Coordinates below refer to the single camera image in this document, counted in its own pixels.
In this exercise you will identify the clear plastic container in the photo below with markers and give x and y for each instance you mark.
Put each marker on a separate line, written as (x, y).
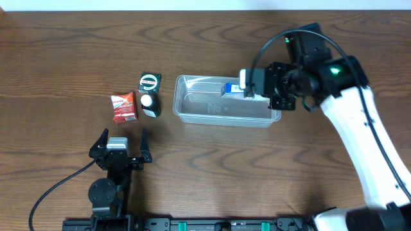
(199, 100)

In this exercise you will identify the blue cooling patch box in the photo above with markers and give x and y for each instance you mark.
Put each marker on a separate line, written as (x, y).
(231, 90)

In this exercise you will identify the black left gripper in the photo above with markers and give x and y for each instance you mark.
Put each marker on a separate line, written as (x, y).
(146, 154)

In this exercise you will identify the red medicine box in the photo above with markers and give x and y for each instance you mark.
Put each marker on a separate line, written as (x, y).
(124, 106)

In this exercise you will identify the dark green small box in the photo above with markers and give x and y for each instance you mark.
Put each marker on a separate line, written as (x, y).
(149, 83)

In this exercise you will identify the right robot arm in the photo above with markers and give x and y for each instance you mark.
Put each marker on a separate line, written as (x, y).
(340, 88)

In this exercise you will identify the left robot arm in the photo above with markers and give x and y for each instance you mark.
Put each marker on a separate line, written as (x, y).
(109, 195)

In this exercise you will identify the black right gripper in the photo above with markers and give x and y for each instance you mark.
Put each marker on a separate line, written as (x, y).
(282, 86)

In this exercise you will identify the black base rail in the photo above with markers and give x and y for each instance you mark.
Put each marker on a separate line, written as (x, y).
(136, 223)

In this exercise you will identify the dark bottle white cap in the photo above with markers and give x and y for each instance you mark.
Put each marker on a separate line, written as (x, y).
(150, 105)

